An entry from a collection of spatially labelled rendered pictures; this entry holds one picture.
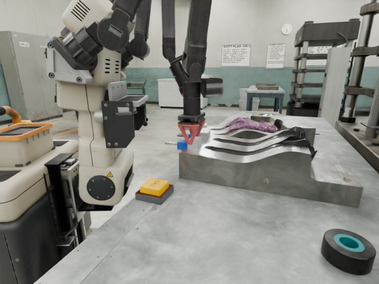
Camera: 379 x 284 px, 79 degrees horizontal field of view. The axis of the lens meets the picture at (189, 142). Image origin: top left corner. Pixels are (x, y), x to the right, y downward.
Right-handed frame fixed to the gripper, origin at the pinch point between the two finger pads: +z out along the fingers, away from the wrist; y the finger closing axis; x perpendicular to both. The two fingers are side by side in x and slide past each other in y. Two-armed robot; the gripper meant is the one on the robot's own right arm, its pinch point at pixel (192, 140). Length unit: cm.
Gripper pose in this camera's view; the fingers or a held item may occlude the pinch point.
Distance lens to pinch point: 80.0
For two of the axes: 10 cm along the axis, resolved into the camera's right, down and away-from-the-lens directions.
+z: 0.1, 9.6, 2.9
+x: -9.4, -0.9, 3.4
